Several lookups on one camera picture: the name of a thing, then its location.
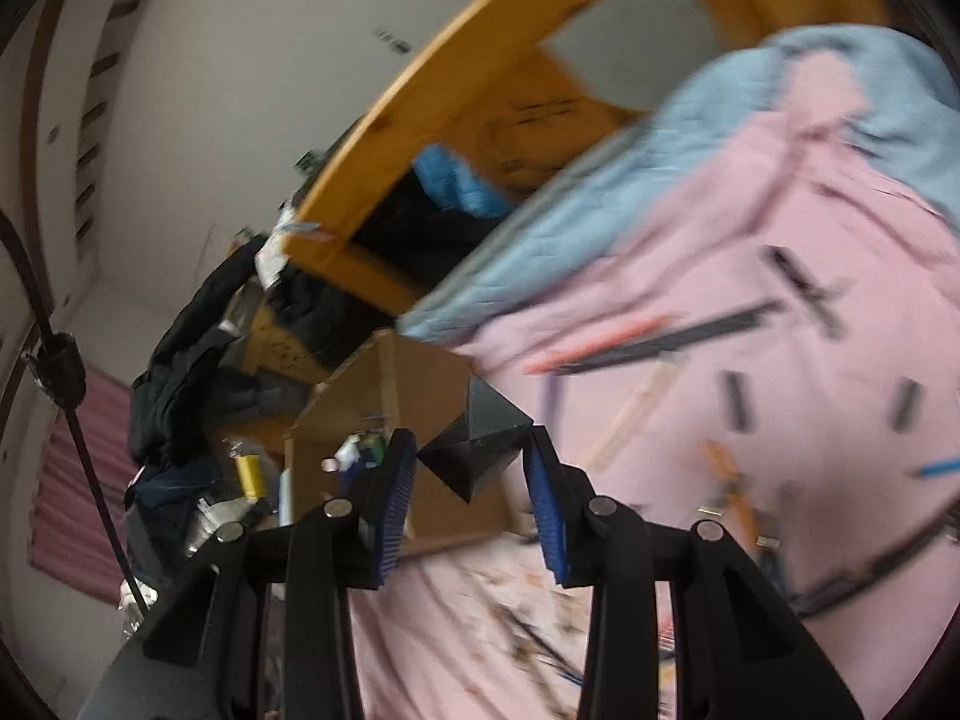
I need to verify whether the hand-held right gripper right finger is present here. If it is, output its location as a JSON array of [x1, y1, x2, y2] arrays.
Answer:
[[523, 426, 863, 720]]

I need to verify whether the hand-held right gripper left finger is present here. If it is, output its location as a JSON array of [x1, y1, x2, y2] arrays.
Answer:
[[142, 427, 418, 720]]

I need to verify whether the black binder clip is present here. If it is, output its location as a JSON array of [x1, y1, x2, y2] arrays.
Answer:
[[417, 373, 535, 505]]

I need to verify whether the brown cardboard box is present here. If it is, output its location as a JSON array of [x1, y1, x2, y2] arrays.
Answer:
[[283, 328, 535, 557]]

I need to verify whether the cream patterned pencil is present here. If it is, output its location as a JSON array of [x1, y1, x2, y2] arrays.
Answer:
[[589, 360, 680, 470]]

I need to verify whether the yellow container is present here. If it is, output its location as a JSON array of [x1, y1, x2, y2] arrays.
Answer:
[[236, 454, 271, 503]]

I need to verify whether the salmon pink pencil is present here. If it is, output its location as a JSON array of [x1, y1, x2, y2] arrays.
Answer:
[[523, 315, 670, 376]]

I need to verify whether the orange-yellow pencil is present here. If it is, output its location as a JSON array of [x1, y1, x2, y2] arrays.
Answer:
[[701, 441, 760, 548]]

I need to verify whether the long black pencil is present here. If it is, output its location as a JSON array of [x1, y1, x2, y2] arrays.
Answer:
[[551, 302, 782, 377]]

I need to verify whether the black pen cap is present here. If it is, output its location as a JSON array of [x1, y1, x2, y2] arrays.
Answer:
[[721, 373, 752, 434]]

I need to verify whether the pile of dark clothes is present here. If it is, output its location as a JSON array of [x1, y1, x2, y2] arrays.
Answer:
[[124, 172, 518, 511]]

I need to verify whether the pink curtain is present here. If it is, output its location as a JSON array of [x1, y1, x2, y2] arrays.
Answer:
[[28, 371, 151, 605]]

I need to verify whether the blue shirt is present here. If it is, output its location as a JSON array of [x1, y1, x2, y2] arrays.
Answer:
[[412, 144, 518, 220]]

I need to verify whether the light blue quilt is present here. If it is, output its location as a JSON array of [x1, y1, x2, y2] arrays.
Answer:
[[396, 24, 960, 350]]

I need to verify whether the black pen with clear cap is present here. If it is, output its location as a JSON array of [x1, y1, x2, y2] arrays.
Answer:
[[763, 246, 850, 338]]

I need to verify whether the pink floral bed sheet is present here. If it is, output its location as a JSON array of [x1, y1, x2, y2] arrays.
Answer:
[[349, 52, 960, 720]]

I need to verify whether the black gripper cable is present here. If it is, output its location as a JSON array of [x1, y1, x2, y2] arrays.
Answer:
[[0, 210, 151, 616]]

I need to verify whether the wooden bed frame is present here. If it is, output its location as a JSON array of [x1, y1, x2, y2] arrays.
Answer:
[[240, 0, 893, 391]]

